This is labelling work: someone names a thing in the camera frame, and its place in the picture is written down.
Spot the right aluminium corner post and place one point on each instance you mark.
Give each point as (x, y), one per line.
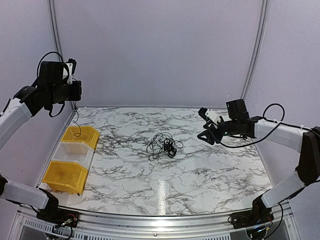
(259, 37)

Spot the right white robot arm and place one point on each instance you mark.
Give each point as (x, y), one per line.
(304, 140)

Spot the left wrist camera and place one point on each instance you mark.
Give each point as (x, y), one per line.
(69, 70)

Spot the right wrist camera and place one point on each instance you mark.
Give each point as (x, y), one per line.
(210, 116)

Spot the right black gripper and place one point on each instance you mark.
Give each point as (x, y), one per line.
(209, 134)

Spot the white middle bin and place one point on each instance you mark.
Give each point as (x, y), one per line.
(75, 152)

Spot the near yellow bin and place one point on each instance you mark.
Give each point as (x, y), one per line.
(63, 176)

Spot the left aluminium corner post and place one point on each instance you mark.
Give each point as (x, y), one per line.
(53, 19)

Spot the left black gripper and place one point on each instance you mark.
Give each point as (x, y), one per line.
(76, 96)

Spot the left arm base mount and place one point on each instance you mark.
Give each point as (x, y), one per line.
(54, 214)

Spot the far yellow bin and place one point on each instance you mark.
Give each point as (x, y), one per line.
(81, 134)

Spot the aluminium front rail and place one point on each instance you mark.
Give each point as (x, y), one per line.
(105, 226)

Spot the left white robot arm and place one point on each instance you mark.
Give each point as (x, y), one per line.
(54, 84)

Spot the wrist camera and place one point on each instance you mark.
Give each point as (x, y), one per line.
(69, 70)
(210, 116)

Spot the yellow bin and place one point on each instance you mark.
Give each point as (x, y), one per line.
(63, 176)
(81, 134)

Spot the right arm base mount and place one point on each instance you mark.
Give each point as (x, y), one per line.
(259, 214)

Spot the aluminium corner post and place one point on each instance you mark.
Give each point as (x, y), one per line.
(259, 37)
(53, 19)

